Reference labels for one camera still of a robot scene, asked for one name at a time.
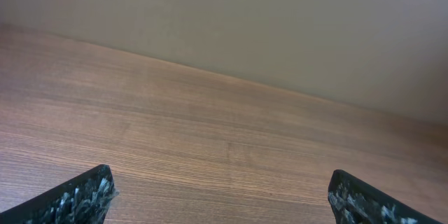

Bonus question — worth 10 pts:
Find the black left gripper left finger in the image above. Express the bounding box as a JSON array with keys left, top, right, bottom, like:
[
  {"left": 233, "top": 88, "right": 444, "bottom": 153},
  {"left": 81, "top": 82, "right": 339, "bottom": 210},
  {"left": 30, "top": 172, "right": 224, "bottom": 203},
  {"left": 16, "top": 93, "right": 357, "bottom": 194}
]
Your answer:
[{"left": 1, "top": 164, "right": 118, "bottom": 224}]

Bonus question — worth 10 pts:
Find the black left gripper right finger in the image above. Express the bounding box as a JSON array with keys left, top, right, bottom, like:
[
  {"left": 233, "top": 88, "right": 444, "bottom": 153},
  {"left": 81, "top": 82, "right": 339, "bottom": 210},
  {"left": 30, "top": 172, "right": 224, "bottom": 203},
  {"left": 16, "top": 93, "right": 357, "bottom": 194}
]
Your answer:
[{"left": 328, "top": 169, "right": 440, "bottom": 224}]

